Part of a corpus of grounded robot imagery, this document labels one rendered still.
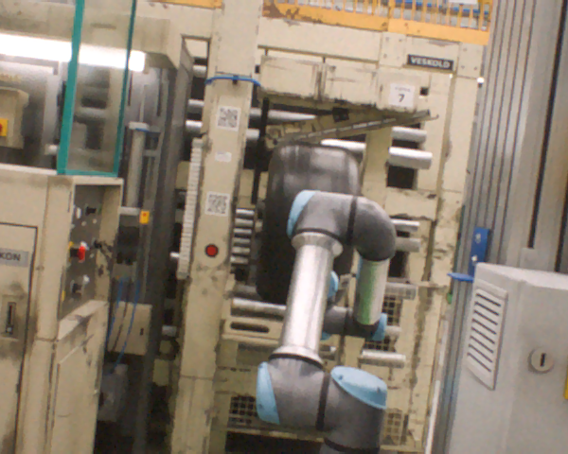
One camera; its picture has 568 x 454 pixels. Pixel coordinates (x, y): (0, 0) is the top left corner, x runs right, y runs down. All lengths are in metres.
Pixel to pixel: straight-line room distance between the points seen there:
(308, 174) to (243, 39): 0.52
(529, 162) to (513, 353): 0.32
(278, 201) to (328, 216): 0.63
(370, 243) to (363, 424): 0.42
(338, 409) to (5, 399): 0.75
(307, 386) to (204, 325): 1.06
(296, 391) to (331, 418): 0.09
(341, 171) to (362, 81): 0.53
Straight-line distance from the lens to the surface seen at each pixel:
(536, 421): 0.92
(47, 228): 1.64
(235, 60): 2.42
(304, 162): 2.28
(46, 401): 1.71
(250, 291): 2.62
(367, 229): 1.59
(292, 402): 1.43
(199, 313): 2.43
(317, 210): 1.59
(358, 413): 1.42
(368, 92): 2.69
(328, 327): 1.91
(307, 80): 2.68
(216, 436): 3.15
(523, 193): 1.09
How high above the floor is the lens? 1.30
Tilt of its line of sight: 3 degrees down
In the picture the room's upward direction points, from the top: 7 degrees clockwise
